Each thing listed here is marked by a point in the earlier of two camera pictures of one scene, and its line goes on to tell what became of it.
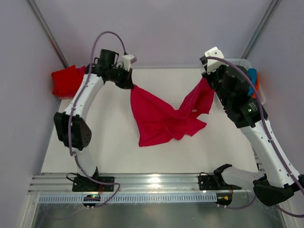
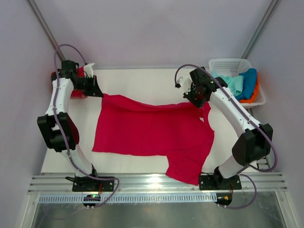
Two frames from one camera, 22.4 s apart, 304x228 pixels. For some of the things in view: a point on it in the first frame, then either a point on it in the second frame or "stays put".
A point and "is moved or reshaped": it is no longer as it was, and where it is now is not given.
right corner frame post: [272, 7] stays put
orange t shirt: [257, 85] stays put
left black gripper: [127, 83] -> [94, 90]
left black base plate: [86, 184] stays put
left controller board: [92, 197] stays put
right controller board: [223, 198] stays put
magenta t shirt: [156, 121] is moved or reshaped
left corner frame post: [33, 5] stays put
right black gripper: [221, 68] -> [188, 95]
